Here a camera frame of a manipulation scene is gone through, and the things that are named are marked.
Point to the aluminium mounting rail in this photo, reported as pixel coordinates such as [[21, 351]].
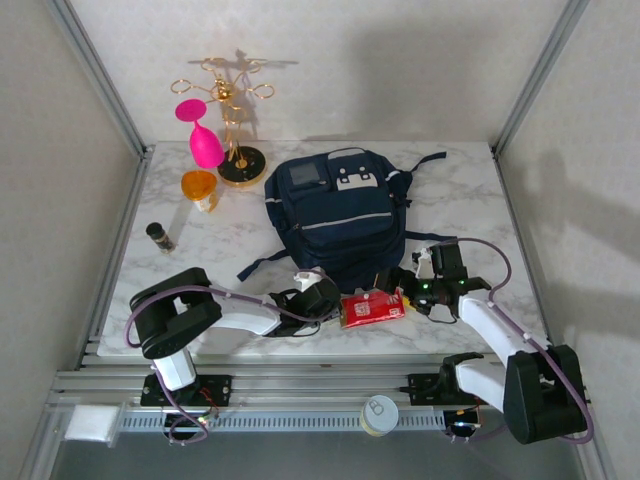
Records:
[[320, 385]]

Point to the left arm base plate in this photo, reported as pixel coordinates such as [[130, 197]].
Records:
[[215, 390]]

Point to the red carton box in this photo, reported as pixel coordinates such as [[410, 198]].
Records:
[[372, 310]]

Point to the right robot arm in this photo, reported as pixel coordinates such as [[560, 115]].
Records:
[[485, 325]]

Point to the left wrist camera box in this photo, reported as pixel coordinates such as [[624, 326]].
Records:
[[307, 278]]

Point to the small LED circuit board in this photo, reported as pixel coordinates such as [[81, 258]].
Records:
[[462, 425], [190, 425]]

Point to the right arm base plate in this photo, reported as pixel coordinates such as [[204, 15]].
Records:
[[425, 390]]

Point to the tin can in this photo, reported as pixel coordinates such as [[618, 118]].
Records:
[[380, 412]]

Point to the small black bottle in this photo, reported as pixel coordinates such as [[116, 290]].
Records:
[[159, 235]]

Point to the white foam pad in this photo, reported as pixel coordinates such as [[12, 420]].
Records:
[[92, 424]]

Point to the orange plastic cup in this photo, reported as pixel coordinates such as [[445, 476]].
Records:
[[199, 184]]

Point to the aluminium side rail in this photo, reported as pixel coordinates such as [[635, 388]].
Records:
[[127, 215], [515, 215]]

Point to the pink goblet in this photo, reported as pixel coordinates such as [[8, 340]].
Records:
[[206, 145]]

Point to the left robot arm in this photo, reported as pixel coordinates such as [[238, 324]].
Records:
[[245, 320]]

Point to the aluminium frame post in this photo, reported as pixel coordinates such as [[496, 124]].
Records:
[[540, 75], [100, 75]]

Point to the navy blue backpack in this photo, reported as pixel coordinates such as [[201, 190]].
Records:
[[345, 220]]

